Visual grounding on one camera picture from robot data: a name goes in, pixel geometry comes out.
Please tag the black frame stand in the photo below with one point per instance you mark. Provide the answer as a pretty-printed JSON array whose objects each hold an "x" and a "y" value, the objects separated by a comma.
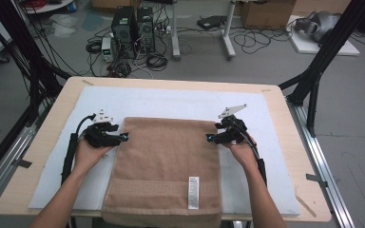
[
  {"x": 22, "y": 47},
  {"x": 326, "y": 50}
]

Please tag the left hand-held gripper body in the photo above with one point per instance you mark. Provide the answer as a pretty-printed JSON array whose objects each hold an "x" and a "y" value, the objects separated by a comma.
[{"x": 99, "y": 136}]

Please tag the grey robot shell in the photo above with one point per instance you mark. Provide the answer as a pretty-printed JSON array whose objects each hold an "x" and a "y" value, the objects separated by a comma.
[{"x": 318, "y": 23}]

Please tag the black tape piece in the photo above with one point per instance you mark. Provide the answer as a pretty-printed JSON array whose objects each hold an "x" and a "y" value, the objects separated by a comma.
[{"x": 23, "y": 163}]

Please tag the white round table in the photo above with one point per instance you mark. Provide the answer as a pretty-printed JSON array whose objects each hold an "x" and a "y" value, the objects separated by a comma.
[{"x": 47, "y": 7}]

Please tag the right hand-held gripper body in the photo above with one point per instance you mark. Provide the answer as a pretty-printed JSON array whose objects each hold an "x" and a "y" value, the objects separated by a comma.
[{"x": 236, "y": 133}]

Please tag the black flat device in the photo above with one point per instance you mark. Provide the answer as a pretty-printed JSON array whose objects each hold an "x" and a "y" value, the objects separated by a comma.
[{"x": 211, "y": 22}]

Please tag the aluminium rail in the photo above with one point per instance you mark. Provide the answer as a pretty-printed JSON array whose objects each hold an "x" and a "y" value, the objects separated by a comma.
[
  {"x": 9, "y": 155},
  {"x": 323, "y": 164}
]

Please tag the person's right hand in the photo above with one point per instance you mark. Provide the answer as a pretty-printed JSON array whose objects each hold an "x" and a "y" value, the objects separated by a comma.
[{"x": 244, "y": 155}]

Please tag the person's left hand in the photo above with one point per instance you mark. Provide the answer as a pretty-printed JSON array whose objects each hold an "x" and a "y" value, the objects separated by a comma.
[{"x": 87, "y": 156}]

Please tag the white floor board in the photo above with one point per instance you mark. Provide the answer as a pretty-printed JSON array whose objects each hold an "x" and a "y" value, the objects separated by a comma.
[{"x": 307, "y": 47}]

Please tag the white grid mat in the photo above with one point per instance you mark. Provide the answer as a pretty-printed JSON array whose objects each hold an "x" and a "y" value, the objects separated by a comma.
[{"x": 171, "y": 101}]

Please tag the white desk frame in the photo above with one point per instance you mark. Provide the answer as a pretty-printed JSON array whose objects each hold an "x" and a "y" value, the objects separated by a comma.
[{"x": 228, "y": 31}]

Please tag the tan terry towel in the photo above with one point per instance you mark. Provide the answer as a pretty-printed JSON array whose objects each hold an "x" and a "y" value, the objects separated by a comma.
[{"x": 164, "y": 164}]

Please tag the thin wooden strip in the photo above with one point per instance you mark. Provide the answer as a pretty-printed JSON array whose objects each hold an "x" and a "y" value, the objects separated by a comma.
[{"x": 305, "y": 205}]

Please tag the light wooden table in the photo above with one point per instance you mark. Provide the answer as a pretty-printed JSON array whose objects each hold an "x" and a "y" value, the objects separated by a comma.
[{"x": 293, "y": 142}]

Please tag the grey tape piece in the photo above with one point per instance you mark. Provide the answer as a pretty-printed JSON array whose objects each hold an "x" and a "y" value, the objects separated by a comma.
[{"x": 315, "y": 179}]

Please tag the clear plastic sheet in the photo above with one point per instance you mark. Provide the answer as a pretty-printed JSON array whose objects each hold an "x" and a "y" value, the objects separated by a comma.
[{"x": 62, "y": 25}]

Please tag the white bench power supply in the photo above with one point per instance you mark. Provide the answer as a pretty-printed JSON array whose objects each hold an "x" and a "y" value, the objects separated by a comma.
[{"x": 107, "y": 49}]

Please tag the large cardboard box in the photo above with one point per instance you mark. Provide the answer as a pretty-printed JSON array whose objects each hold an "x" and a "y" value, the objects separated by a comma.
[{"x": 266, "y": 14}]

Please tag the black computer tower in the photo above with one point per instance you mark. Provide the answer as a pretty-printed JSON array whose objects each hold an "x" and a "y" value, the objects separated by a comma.
[
  {"x": 145, "y": 28},
  {"x": 123, "y": 25}
]

